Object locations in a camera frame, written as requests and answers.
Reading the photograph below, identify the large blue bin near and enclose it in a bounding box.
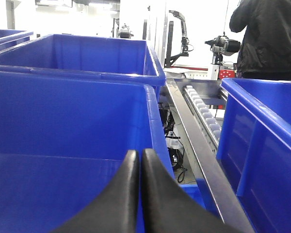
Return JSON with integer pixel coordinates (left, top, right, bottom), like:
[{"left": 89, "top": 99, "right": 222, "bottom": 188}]
[{"left": 0, "top": 71, "right": 173, "bottom": 233}]

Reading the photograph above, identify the person in black jacket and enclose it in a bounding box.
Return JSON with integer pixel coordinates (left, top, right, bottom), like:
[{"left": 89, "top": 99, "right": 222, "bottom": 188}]
[{"left": 229, "top": 0, "right": 291, "bottom": 81}]

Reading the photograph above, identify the blue bin right side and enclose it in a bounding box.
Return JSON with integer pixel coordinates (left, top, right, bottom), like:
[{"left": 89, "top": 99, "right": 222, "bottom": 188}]
[{"left": 217, "top": 78, "right": 291, "bottom": 233}]

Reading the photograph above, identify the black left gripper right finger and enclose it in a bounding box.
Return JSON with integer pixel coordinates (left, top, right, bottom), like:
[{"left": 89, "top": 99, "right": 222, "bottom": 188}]
[{"left": 141, "top": 148, "right": 254, "bottom": 233}]

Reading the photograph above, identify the blue bin behind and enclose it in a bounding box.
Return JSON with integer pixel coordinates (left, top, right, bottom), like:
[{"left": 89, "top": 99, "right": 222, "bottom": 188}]
[{"left": 0, "top": 34, "right": 166, "bottom": 96}]

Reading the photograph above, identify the white roller track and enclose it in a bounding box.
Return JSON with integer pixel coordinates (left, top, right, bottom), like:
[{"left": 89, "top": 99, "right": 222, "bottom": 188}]
[{"left": 183, "top": 85, "right": 222, "bottom": 153}]

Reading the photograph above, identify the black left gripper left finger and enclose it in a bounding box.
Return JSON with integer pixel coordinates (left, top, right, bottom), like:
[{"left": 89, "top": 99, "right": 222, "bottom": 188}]
[{"left": 52, "top": 150, "right": 140, "bottom": 233}]

